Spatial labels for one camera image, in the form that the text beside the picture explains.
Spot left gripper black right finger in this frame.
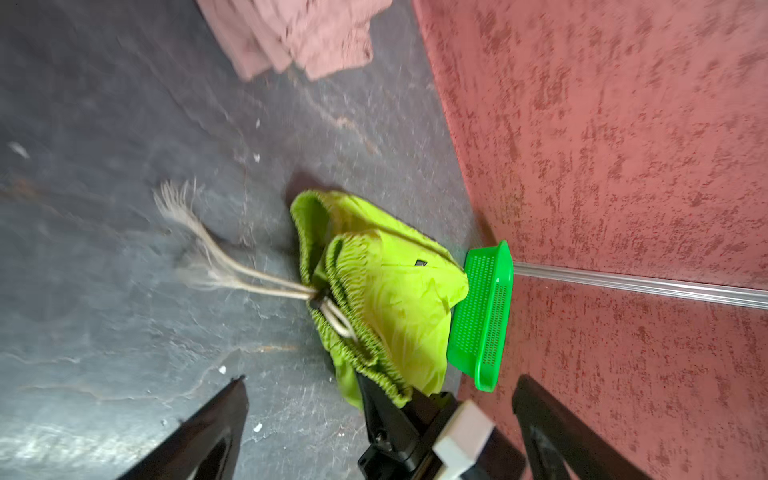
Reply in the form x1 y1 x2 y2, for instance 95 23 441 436
511 375 649 479

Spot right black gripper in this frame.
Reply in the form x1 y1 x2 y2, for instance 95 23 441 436
356 371 527 480

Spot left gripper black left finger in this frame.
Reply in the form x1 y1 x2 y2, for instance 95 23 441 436
121 376 249 480

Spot lime green shorts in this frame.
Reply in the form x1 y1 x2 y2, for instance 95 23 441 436
152 179 470 412

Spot pink shorts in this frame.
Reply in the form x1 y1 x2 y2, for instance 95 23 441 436
197 0 392 82

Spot green plastic basket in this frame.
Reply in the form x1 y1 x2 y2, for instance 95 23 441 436
447 241 514 393

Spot right aluminium corner post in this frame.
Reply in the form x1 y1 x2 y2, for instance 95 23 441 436
514 262 767 310

